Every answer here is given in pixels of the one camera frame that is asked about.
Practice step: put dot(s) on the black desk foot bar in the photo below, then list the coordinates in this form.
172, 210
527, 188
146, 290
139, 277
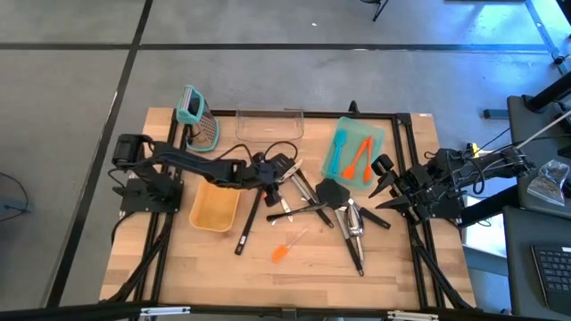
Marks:
488, 207

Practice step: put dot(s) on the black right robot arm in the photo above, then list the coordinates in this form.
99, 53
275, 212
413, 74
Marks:
490, 167

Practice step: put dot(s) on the orange silicone spatula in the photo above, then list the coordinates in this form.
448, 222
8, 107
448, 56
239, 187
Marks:
349, 171

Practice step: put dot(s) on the dark grey desk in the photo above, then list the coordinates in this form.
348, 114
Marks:
516, 118
519, 267

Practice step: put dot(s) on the blue floor bracket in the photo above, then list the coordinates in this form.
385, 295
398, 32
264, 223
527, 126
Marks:
495, 114

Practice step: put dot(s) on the orange plastic bin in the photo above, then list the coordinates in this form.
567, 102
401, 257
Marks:
214, 209

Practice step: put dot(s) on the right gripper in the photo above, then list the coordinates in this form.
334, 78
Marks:
415, 187

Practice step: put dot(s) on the shiny steel scoop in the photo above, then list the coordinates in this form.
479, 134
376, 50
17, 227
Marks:
354, 220

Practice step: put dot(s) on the black keyboard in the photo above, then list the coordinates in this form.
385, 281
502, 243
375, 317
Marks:
555, 272

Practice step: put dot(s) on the black aluminium table frame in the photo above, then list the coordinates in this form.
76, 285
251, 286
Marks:
225, 112

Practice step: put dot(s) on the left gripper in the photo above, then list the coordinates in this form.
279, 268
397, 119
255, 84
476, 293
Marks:
259, 174

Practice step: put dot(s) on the clear plastic bin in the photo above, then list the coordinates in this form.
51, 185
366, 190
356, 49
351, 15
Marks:
267, 125

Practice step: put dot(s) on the teal plastic bin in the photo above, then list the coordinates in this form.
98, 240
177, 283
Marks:
352, 127

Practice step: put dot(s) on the silver aluminium bracket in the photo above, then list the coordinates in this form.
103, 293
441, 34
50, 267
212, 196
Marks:
412, 315
165, 311

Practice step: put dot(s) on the teal silicone spatula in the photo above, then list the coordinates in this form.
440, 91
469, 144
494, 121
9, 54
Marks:
341, 136
333, 167

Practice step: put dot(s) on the black desk leg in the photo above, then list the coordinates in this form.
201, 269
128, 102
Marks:
548, 93

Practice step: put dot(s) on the small black table camera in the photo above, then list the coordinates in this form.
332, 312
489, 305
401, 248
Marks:
353, 106

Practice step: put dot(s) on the clear plastic bag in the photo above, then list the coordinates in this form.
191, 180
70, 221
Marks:
548, 183

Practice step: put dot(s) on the long black slotted spatula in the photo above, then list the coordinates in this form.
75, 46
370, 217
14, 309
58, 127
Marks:
247, 223

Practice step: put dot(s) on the black frame beam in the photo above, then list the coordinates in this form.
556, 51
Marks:
67, 312

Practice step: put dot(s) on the yellow power plug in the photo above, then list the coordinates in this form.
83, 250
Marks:
473, 147

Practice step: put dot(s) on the teal steel box grater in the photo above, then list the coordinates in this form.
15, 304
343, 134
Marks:
203, 129

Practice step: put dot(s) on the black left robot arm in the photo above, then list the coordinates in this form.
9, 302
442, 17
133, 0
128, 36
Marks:
196, 162

